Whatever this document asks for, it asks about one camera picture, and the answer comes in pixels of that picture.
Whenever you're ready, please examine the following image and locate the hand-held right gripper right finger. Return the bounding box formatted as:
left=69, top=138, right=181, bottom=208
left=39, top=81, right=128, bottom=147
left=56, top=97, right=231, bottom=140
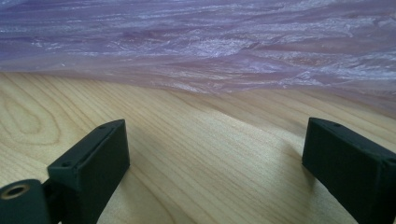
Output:
left=301, top=117, right=396, bottom=224

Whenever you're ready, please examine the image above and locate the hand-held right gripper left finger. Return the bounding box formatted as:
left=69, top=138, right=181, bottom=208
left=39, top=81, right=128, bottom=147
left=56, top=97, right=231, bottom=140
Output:
left=46, top=119, right=131, bottom=224

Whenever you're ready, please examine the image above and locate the purple plastic bag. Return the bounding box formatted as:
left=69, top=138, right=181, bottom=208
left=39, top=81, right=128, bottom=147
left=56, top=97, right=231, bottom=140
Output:
left=0, top=0, right=396, bottom=117

